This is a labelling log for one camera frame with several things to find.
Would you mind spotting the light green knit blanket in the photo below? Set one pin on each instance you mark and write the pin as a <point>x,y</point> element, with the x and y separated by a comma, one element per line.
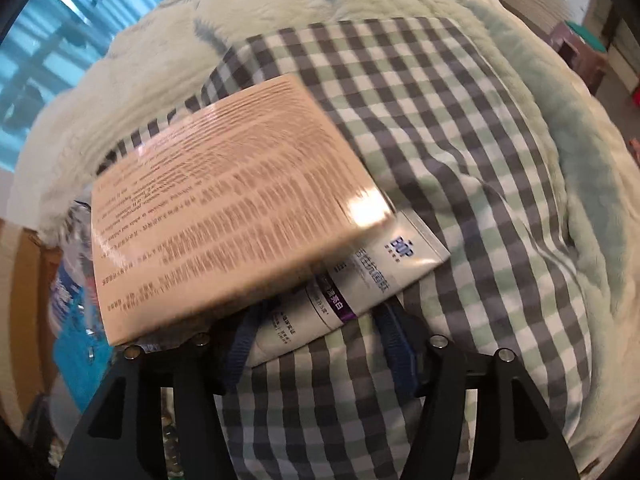
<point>170,53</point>

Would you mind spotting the blue curtain left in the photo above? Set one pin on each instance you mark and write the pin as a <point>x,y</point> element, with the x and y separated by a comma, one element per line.
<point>47,50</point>

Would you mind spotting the pink beige cardboard box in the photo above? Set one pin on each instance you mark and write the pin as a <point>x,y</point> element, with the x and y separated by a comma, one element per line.
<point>239,201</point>

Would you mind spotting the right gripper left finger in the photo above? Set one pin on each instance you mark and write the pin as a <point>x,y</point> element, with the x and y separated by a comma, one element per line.
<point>120,434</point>

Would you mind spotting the crushed water bottle blue label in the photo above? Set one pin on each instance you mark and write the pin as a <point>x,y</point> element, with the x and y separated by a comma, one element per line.
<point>70,291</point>

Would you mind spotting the checkered gingham cloth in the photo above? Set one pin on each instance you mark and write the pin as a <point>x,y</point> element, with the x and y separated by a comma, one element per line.
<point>440,133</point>

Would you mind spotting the teal blister pack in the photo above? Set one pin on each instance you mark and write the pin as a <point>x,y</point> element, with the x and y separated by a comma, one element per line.
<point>82,355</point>

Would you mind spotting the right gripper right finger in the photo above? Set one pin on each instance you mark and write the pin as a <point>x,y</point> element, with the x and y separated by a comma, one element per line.
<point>515,434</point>

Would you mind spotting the brown cardboard box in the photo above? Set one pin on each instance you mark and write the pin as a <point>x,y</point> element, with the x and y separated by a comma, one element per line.
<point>27,368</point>

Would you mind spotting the white BOP tube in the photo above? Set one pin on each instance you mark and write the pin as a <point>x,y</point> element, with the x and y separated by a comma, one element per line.
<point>403,253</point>

